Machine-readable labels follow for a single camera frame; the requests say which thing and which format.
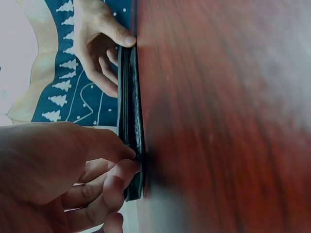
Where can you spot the person's left hand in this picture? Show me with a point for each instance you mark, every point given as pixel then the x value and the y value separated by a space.
pixel 41 165

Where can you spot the black leather wallet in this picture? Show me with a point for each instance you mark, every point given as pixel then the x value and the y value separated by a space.
pixel 132 109

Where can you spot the person's right hand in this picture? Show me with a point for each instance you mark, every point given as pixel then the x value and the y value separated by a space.
pixel 92 29

